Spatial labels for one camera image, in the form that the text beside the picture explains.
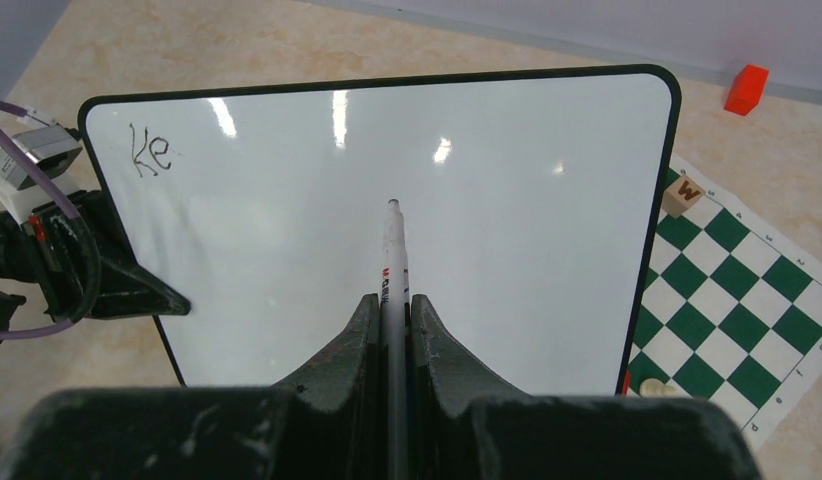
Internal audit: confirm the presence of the red cap marker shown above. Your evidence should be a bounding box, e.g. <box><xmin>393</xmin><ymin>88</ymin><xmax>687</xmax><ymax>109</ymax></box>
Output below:
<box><xmin>621</xmin><ymin>370</ymin><xmax>631</xmax><ymax>396</ymax></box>

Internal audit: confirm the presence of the orange block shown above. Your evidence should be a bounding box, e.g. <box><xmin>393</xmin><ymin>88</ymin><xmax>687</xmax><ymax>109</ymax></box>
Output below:
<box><xmin>723</xmin><ymin>64</ymin><xmax>770</xmax><ymax>116</ymax></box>

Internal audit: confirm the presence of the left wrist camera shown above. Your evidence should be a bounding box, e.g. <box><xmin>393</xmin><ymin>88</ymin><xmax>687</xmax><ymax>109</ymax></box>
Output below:
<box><xmin>0</xmin><ymin>124</ymin><xmax>82</xmax><ymax>224</ymax></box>

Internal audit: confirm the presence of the green white chess mat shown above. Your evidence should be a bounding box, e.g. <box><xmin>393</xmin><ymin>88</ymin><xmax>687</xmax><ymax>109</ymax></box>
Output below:
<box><xmin>628</xmin><ymin>156</ymin><xmax>822</xmax><ymax>449</ymax></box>

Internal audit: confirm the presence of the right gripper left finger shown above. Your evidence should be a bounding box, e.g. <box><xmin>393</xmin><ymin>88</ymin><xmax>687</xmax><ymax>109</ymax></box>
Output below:
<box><xmin>0</xmin><ymin>294</ymin><xmax>382</xmax><ymax>479</ymax></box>

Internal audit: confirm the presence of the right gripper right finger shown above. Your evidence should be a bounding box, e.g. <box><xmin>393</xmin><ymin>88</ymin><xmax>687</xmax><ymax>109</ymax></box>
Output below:
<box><xmin>410</xmin><ymin>294</ymin><xmax>761</xmax><ymax>479</ymax></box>

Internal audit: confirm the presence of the black cap white marker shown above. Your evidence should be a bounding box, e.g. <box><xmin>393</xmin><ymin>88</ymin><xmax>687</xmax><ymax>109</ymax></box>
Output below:
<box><xmin>381</xmin><ymin>199</ymin><xmax>409</xmax><ymax>479</ymax></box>

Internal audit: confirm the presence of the white whiteboard black frame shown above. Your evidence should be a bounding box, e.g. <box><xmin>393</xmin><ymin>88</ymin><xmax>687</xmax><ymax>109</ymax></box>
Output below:
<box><xmin>78</xmin><ymin>64</ymin><xmax>682</xmax><ymax>395</ymax></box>

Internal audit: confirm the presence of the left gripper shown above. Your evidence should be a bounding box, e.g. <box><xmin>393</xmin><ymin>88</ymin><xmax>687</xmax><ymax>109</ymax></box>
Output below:
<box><xmin>0</xmin><ymin>190</ymin><xmax>191</xmax><ymax>322</ymax></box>

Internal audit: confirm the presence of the white chess pawn left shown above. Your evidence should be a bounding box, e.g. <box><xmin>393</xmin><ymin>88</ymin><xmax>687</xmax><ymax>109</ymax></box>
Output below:
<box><xmin>638</xmin><ymin>378</ymin><xmax>679</xmax><ymax>397</ymax></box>

